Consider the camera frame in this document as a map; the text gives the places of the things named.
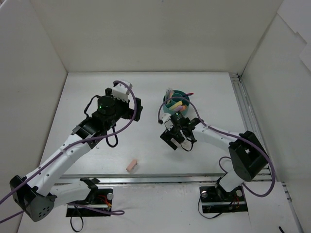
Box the yellow highlighter block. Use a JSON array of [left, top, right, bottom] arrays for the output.
[[169, 101, 183, 110]]

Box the pink eraser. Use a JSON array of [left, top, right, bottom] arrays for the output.
[[126, 159, 138, 172]]

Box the pink highlighter block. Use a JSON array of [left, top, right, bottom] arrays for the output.
[[174, 105, 187, 111]]

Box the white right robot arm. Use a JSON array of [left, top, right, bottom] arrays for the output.
[[158, 112, 269, 200]]

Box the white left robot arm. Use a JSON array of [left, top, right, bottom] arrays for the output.
[[10, 82, 142, 222]]

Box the teal round desk organizer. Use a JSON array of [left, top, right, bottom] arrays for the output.
[[162, 90, 190, 116]]

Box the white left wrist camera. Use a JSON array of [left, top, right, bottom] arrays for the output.
[[112, 82, 130, 103]]

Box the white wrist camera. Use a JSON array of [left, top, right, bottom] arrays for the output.
[[112, 82, 130, 103], [158, 113, 171, 125]]

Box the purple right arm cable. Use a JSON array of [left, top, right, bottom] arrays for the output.
[[157, 96, 276, 198]]

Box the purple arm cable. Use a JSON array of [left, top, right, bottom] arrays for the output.
[[0, 80, 138, 224], [157, 96, 276, 198]]

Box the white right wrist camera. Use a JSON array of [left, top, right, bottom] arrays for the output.
[[158, 113, 171, 125]]

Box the aluminium rail frame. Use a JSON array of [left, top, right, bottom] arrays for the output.
[[36, 71, 277, 187]]

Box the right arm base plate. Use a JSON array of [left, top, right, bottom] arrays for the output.
[[198, 186, 248, 216]]

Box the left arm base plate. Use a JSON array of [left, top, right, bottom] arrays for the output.
[[66, 188, 113, 217]]

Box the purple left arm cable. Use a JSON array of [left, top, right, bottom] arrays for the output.
[[0, 80, 138, 224]]

